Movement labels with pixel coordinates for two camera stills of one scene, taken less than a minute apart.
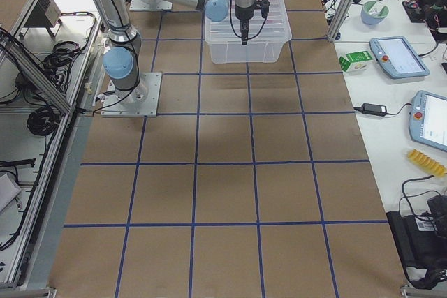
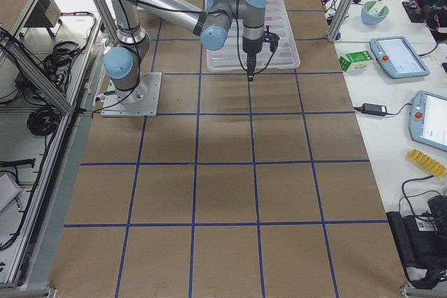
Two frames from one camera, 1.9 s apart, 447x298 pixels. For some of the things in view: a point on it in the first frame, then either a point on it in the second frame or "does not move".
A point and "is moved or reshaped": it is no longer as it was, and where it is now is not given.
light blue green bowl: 373,13 does not move
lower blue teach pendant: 427,119 does not move
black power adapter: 373,109 does not move
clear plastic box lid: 274,28 is moved or reshaped
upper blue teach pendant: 397,57 does not move
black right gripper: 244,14 to 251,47
